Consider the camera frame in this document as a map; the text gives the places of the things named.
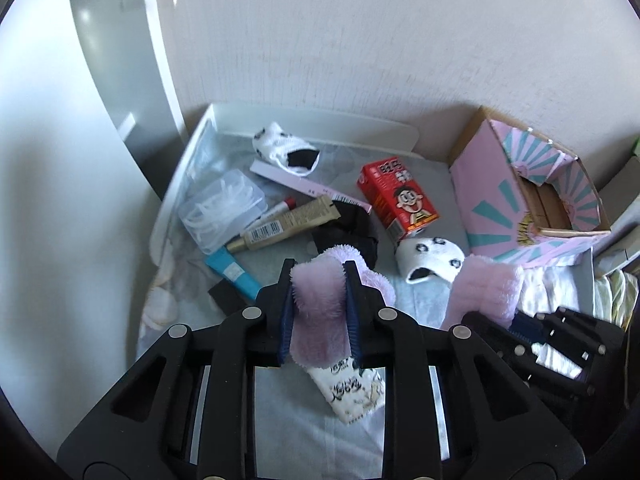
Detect pink fluffy cloth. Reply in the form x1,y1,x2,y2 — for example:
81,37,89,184
440,255,525,330

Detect blue cosmetic tube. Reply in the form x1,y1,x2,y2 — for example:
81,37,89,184
205,248,262,301

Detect red capped lipstick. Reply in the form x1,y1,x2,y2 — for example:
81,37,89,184
259,197,296,222

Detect beige cosmetic tube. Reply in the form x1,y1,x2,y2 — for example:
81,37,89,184
226,195,341,254

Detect pink fluffy headband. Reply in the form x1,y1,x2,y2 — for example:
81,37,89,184
290,245,396,368

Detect pink patterned cardboard box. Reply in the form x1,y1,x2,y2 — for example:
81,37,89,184
448,106,611,268

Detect clear plastic floss box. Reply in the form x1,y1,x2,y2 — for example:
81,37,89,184
178,169,268,255

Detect long pink box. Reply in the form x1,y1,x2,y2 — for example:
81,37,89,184
250,160,372,214

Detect black round jar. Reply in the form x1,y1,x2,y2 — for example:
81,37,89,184
208,280,248,316

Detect white tissue pack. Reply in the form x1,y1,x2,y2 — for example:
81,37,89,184
306,358,386,425

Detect red milk carton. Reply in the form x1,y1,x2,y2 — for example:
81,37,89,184
357,156,439,244

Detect black fabric scrunchie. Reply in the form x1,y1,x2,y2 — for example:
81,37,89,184
311,200,378,269

